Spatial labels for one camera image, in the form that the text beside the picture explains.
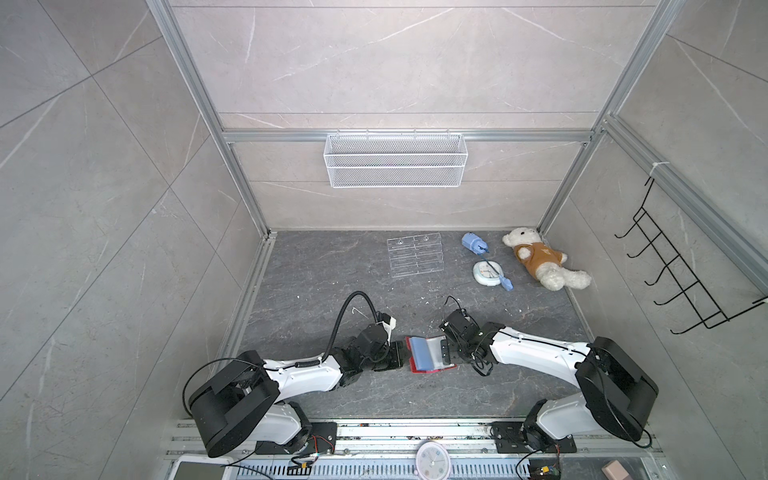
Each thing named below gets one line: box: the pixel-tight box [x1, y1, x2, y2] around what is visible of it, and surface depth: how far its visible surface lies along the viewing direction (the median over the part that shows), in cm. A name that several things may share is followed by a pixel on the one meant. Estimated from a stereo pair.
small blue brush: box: [499, 275, 514, 292], surface depth 101 cm
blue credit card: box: [406, 336, 448, 373], surface depth 87 cm
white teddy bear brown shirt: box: [502, 227, 592, 292], surface depth 103 cm
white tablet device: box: [168, 456, 239, 480], surface depth 67 cm
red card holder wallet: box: [405, 335, 458, 373], surface depth 87 cm
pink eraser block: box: [601, 460, 632, 480], surface depth 69 cm
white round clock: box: [416, 441, 451, 480], surface depth 70 cm
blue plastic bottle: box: [462, 232, 489, 255], surface depth 111 cm
